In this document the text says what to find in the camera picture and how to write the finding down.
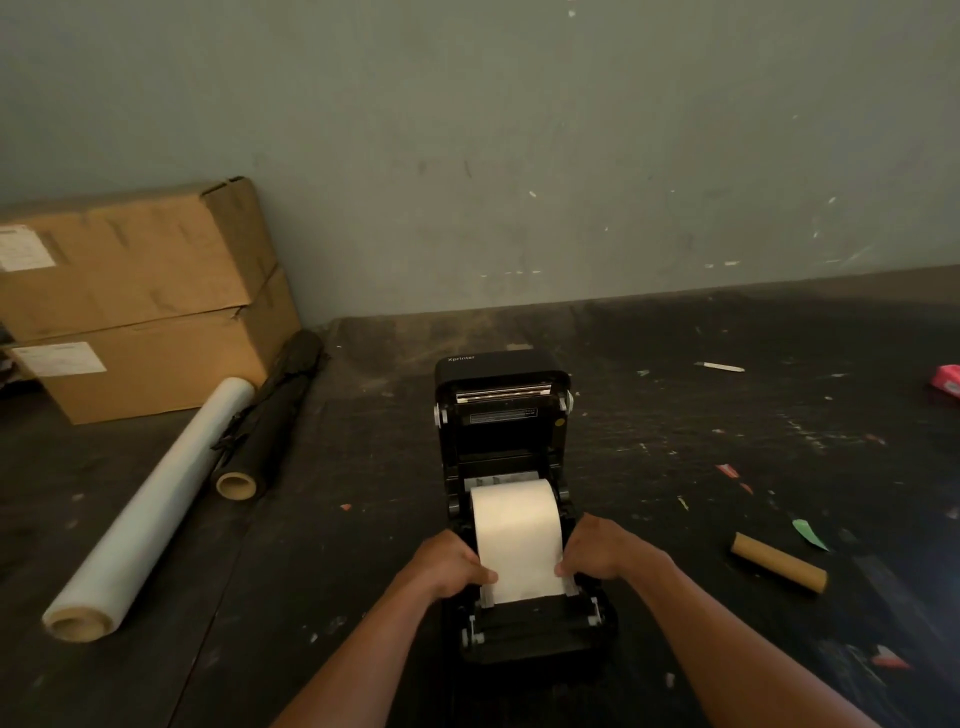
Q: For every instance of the person's left hand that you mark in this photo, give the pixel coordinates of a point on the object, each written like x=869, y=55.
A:
x=441, y=562

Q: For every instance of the person's right hand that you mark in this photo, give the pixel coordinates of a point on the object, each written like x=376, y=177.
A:
x=604, y=547

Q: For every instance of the person's right thumb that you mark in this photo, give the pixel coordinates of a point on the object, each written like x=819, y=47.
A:
x=566, y=568

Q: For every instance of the person's left thumb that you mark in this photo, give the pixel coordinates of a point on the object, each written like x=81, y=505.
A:
x=484, y=576

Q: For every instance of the white label paper roll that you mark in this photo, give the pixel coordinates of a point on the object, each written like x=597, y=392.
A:
x=517, y=538

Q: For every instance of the person's left forearm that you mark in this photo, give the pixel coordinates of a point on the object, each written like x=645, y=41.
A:
x=360, y=660

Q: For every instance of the person's right forearm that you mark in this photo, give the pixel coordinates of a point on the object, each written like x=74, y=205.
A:
x=735, y=652

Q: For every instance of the black label printer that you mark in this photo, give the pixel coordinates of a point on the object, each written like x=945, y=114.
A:
x=510, y=450

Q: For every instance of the empty brown cardboard tube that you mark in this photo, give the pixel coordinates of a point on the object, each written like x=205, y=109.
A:
x=780, y=564

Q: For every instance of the green paper scrap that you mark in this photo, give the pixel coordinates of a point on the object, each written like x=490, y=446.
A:
x=810, y=535

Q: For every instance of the white paper strip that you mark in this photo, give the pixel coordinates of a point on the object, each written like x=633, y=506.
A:
x=718, y=367

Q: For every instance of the black film roll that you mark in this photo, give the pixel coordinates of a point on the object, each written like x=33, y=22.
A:
x=266, y=427

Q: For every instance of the red paper scrap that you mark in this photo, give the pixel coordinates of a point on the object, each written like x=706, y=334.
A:
x=889, y=660

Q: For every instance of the clear stretch film roll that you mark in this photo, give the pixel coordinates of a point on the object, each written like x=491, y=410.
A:
x=150, y=510

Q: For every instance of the brown cardboard box white label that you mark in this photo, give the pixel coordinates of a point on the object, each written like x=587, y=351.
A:
x=165, y=360

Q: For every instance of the red pink packet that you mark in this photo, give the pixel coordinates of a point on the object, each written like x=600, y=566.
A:
x=946, y=381

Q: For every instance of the large brown cardboard box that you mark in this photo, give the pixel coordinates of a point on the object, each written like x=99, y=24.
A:
x=127, y=259

